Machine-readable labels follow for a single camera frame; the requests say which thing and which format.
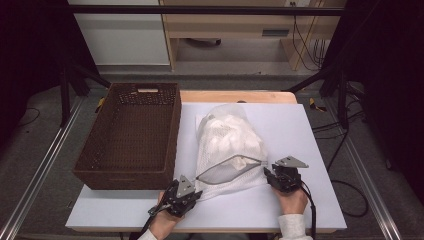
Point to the white table board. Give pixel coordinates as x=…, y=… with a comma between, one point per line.
x=293, y=130

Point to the white garment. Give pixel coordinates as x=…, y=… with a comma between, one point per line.
x=241, y=162

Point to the white mesh laundry bag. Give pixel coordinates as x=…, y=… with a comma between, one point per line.
x=230, y=186

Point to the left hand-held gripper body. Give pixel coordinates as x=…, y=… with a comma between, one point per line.
x=176, y=203

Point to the wooden table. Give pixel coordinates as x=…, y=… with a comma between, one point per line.
x=233, y=96

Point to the aluminium floor rail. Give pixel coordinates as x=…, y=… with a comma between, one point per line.
x=43, y=160
x=366, y=176

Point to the person's left hand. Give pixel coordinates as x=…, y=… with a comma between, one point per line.
x=163, y=225

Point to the black horizontal bar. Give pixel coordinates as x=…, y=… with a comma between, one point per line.
x=200, y=10

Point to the black metal stand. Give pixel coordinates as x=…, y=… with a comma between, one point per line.
x=342, y=100
x=65, y=100

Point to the black curtain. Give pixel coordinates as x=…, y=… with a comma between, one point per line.
x=30, y=50
x=390, y=83

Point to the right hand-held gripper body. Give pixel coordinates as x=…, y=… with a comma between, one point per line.
x=286, y=178

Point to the person's right hand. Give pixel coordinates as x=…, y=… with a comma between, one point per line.
x=293, y=201

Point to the brown woven basket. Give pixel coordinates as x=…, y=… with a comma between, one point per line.
x=133, y=133

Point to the yellow and black clamp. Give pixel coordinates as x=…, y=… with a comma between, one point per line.
x=100, y=103
x=315, y=106

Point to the light wooden desk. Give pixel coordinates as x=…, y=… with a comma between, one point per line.
x=233, y=25

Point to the white cabinet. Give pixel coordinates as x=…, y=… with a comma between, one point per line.
x=123, y=40

